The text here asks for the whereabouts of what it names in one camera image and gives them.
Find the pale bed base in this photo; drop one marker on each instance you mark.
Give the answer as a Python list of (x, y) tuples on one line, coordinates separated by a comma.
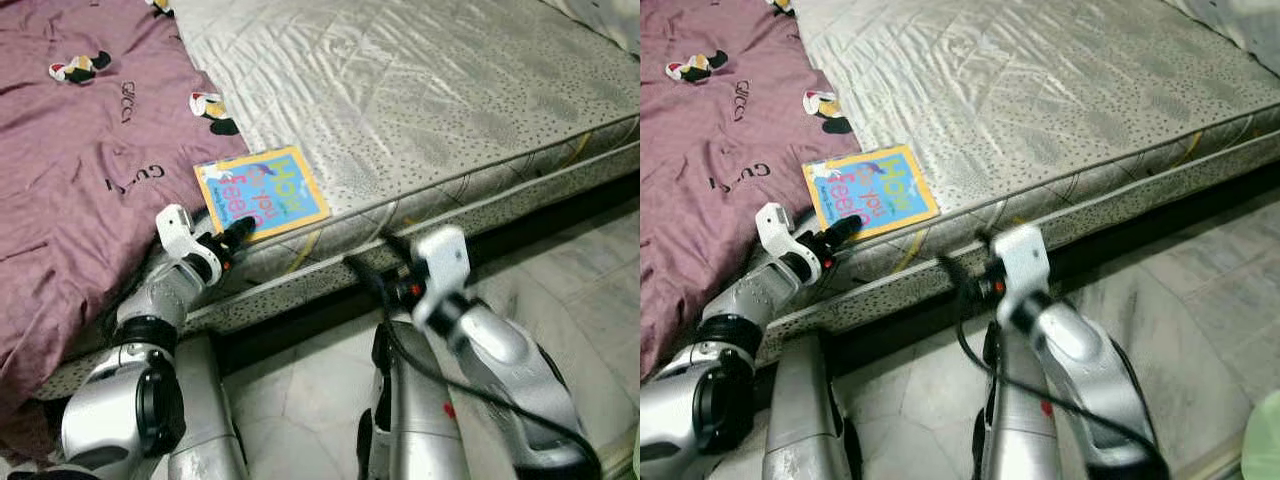
[(470, 222), (1130, 205)]

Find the pale green round object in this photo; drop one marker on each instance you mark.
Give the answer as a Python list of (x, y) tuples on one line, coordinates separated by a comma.
[(1262, 440)]

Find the white quilted mattress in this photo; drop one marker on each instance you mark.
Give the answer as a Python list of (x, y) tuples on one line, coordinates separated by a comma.
[(420, 90), (1040, 90)]

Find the silver right robot leg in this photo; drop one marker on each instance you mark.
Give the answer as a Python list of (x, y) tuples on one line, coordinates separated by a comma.
[(420, 430), (1020, 430)]

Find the colourful children's book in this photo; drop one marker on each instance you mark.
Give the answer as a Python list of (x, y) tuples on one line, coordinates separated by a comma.
[(265, 190), (872, 190)]

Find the pink cartoon print blanket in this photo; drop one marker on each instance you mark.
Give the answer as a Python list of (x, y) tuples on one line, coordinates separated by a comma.
[(80, 180), (710, 180)]

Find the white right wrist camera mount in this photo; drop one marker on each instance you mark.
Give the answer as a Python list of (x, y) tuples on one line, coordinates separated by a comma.
[(442, 268), (1023, 268)]

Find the silver left robot leg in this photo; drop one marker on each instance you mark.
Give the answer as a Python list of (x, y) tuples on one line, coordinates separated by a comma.
[(805, 420), (205, 420)]

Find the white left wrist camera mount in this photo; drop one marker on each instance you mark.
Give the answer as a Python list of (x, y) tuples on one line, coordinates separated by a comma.
[(178, 232), (778, 230)]

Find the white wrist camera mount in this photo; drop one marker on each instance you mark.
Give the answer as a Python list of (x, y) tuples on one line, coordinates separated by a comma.
[(1023, 268), (178, 232), (442, 268), (778, 230)]

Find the silver robot leg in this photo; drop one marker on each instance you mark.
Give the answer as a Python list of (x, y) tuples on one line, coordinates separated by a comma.
[(1020, 430), (420, 430), (805, 420), (205, 420)]

